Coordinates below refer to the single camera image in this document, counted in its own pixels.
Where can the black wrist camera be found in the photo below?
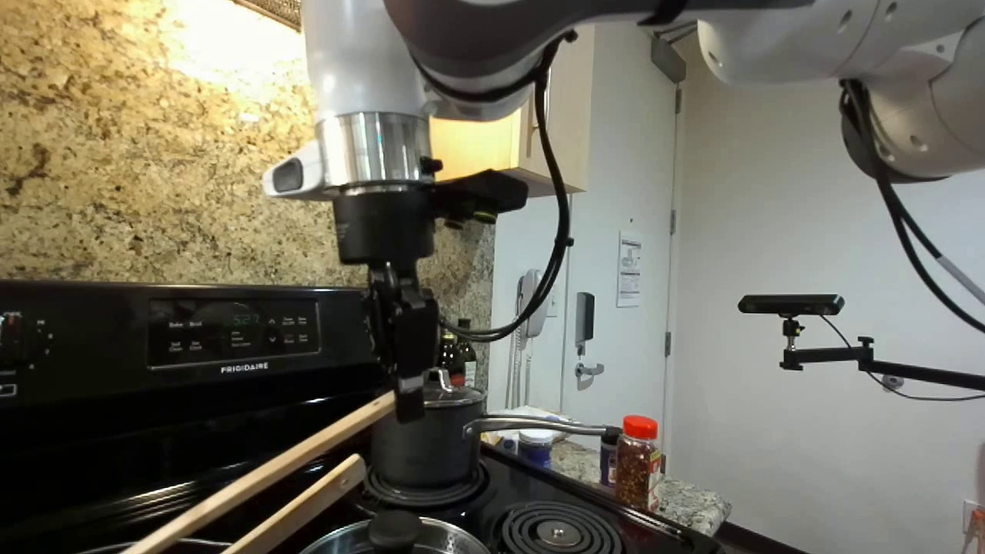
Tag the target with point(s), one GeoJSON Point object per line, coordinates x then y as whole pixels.
{"type": "Point", "coordinates": [480, 194]}

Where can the black door lock box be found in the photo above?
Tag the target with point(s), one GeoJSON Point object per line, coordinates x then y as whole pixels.
{"type": "Point", "coordinates": [585, 321]}

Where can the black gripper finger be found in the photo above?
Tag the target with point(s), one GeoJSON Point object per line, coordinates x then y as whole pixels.
{"type": "Point", "coordinates": [412, 328]}
{"type": "Point", "coordinates": [378, 310]}

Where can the dark glass oil bottle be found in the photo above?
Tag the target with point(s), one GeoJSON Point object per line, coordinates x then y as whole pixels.
{"type": "Point", "coordinates": [465, 358]}
{"type": "Point", "coordinates": [447, 354]}

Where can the white door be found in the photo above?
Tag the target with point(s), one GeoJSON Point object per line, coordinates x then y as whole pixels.
{"type": "Point", "coordinates": [641, 390]}

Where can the black stereo camera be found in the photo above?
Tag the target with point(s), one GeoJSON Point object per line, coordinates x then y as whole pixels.
{"type": "Point", "coordinates": [790, 304]}

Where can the black electric stove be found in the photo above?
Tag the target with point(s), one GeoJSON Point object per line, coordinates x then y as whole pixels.
{"type": "Point", "coordinates": [101, 451]}

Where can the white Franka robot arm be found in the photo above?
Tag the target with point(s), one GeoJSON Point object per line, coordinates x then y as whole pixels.
{"type": "Point", "coordinates": [358, 61]}

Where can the black-capped spice jar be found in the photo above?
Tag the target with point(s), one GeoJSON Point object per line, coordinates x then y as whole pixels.
{"type": "Point", "coordinates": [608, 462]}

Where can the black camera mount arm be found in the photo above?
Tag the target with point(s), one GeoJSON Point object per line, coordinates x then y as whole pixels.
{"type": "Point", "coordinates": [903, 371]}

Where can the blue jar with white lid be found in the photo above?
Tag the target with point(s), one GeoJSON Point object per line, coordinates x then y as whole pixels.
{"type": "Point", "coordinates": [535, 451]}

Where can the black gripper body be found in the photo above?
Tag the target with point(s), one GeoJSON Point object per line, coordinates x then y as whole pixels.
{"type": "Point", "coordinates": [387, 224]}

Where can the paper notice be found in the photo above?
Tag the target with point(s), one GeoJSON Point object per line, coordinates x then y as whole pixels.
{"type": "Point", "coordinates": [628, 266]}

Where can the coil burner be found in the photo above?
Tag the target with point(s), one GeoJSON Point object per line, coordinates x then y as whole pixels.
{"type": "Point", "coordinates": [449, 492]}
{"type": "Point", "coordinates": [558, 534]}

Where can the red-capped spice jar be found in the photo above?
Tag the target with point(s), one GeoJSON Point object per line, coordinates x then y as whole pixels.
{"type": "Point", "coordinates": [637, 464]}

